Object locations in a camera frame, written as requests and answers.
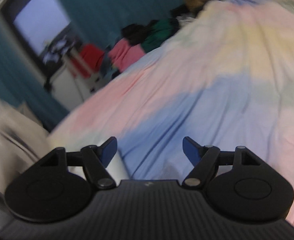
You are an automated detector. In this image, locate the black garment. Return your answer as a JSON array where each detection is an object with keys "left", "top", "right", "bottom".
[{"left": 121, "top": 20, "right": 159, "bottom": 46}]

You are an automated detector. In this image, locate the white clothes rack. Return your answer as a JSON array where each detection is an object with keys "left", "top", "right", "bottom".
[{"left": 44, "top": 38, "right": 106, "bottom": 111}]

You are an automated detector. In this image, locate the pastel tie-dye bed sheet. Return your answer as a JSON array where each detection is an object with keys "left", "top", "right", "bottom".
[{"left": 50, "top": 0, "right": 294, "bottom": 225}]

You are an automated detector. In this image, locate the pink garment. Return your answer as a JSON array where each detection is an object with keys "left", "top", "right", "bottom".
[{"left": 108, "top": 38, "right": 145, "bottom": 73}]

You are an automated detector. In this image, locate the green garment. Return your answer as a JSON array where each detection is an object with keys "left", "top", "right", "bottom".
[{"left": 141, "top": 18, "right": 180, "bottom": 53}]

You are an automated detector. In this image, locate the white knit garment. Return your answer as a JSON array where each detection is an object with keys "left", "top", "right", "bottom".
[{"left": 0, "top": 105, "right": 120, "bottom": 195}]

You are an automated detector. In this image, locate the red garment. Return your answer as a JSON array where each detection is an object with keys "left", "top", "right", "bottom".
[{"left": 71, "top": 44, "right": 105, "bottom": 79}]

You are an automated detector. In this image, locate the teal curtain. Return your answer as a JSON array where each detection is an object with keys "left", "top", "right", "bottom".
[{"left": 0, "top": 0, "right": 183, "bottom": 130}]

